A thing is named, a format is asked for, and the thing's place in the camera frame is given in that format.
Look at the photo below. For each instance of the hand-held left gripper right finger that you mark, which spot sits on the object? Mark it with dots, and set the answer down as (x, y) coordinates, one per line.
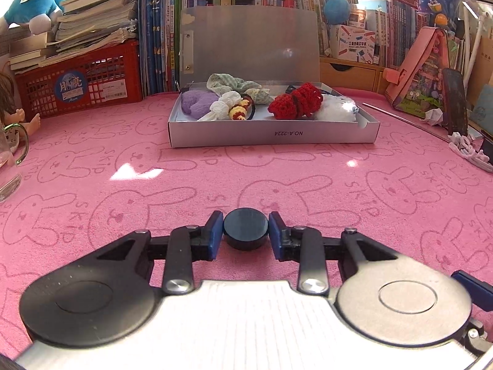
(275, 235)

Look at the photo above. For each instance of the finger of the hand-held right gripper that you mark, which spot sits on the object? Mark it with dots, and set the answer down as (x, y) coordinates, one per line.
(475, 287)

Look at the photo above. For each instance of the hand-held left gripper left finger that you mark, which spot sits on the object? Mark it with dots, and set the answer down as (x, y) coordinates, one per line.
(217, 231)

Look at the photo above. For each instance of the large black round disc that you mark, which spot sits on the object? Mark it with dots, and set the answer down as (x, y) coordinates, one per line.
(245, 229)

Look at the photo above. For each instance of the white knotted hair bow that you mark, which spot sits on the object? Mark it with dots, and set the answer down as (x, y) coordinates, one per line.
(221, 108)

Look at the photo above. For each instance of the purple plush toy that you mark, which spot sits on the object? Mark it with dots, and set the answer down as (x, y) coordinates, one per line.
(196, 102)

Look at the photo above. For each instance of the red crochet scrunchie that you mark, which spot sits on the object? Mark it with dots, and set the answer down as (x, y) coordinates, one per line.
(296, 100)

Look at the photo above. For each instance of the white fluffy plush toy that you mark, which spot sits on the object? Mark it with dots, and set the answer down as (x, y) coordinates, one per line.
(335, 110)

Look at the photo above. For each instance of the white floral scrunchie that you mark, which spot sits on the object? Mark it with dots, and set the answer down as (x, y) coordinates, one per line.
(258, 95)

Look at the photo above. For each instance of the green checked scrunchie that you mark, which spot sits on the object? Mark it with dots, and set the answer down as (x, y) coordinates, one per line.
(223, 83)

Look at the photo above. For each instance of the silver cardboard box with lid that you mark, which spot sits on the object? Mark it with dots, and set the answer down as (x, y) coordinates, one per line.
(250, 46)

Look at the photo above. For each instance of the pink rabbit print towel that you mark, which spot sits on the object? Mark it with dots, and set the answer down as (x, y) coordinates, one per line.
(115, 200)

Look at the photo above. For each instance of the thin metal rod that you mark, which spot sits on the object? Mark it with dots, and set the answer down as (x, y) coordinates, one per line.
(404, 120)

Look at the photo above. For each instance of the crumpled white paper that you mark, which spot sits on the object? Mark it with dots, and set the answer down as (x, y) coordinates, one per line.
(434, 117)

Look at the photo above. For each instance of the wooden drawer box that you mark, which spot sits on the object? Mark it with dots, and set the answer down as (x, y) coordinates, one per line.
(346, 75)

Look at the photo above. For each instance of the red plastic basket with label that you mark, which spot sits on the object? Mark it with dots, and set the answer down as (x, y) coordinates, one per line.
(100, 84)

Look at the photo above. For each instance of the dark standing phone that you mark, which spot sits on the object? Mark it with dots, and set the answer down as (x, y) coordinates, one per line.
(455, 100)

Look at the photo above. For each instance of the row of blue books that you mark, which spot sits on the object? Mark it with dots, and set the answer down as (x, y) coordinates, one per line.
(158, 34)

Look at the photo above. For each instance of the white printed carton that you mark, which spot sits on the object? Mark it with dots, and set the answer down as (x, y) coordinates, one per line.
(352, 44)

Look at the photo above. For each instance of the pink toy house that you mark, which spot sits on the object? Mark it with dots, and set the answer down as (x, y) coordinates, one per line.
(420, 81)

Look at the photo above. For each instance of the clear glass mug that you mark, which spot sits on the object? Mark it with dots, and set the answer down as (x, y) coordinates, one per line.
(7, 169)

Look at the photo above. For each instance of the brown haired doll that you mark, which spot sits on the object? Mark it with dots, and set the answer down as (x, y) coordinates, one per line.
(15, 115)

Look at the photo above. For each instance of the blue plush ball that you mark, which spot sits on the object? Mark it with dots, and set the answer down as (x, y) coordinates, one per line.
(337, 9)

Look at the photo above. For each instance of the row of colourful books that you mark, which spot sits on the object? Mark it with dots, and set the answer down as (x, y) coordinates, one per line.
(400, 34)

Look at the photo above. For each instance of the stack of worn books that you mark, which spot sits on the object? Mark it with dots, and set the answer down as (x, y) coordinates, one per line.
(92, 19)

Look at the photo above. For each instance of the blue white plush toy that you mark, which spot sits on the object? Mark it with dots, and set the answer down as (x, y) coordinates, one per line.
(27, 7)

